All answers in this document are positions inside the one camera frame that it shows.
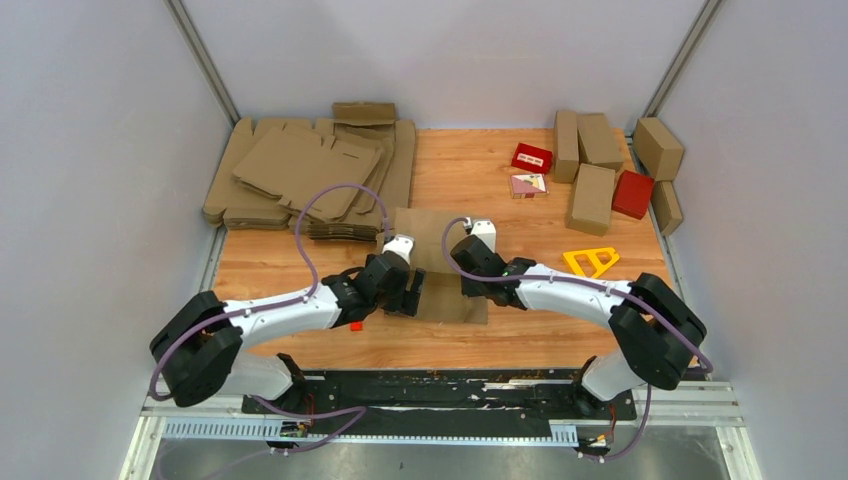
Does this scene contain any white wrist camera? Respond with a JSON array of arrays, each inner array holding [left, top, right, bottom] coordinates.
[[463, 217, 497, 252], [382, 234, 415, 263]]

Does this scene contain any red box with white labels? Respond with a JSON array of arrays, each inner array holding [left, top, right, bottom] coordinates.
[[510, 142, 554, 174]]

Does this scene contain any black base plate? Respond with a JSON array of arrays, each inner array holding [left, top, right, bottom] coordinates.
[[273, 368, 637, 436]]

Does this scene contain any plain red box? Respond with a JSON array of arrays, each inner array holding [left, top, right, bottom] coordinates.
[[611, 170, 655, 220]]

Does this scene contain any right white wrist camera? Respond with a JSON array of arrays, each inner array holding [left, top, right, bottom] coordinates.
[[463, 217, 497, 252]]

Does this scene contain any brown cardboard box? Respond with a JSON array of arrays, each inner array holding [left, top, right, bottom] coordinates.
[[392, 207, 488, 325]]

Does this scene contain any folded cardboard box front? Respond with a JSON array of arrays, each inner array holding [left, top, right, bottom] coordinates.
[[566, 164, 616, 236]]

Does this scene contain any white slotted cable duct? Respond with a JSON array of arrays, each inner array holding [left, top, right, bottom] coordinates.
[[161, 417, 579, 447]]

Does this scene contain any folded cardboard box right edge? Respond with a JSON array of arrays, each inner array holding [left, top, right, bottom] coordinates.
[[651, 181, 683, 236]]

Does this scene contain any aluminium rail frame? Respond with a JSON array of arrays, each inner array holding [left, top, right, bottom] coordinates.
[[119, 225, 763, 480]]

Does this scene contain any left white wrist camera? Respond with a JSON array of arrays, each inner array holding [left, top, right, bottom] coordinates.
[[382, 234, 415, 263]]

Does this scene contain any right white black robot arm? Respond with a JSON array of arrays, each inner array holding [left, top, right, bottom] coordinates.
[[449, 235, 707, 418]]

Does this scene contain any folded cardboard box back middle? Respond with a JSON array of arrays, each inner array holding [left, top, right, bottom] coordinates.
[[577, 113, 623, 172]]

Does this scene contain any stack of flat cardboard blanks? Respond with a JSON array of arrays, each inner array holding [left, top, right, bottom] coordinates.
[[202, 102, 417, 242]]

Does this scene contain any folded cardboard box far right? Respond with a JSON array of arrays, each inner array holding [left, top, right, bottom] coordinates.
[[633, 117, 684, 181]]

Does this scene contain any yellow plastic triangle frame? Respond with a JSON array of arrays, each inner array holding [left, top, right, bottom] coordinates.
[[562, 247, 620, 279]]

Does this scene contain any folded cardboard box upright left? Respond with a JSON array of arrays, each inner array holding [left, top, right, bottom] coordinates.
[[553, 110, 580, 183]]

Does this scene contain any pink white printed box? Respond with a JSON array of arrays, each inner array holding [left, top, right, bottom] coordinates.
[[509, 173, 549, 199]]

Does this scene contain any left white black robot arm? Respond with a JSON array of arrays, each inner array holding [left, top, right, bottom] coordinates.
[[149, 252, 427, 413]]

